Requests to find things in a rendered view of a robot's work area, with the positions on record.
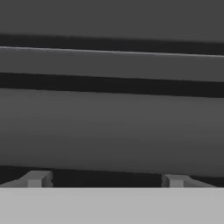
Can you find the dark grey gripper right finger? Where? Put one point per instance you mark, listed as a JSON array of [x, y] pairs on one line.
[[175, 180]]

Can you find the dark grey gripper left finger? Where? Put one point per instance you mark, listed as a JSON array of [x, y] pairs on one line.
[[36, 178]]

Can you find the grey oven door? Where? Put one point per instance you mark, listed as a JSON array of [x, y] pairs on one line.
[[110, 131]]

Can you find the grey oven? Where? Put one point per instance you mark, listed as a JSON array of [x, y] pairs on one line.
[[110, 17]]

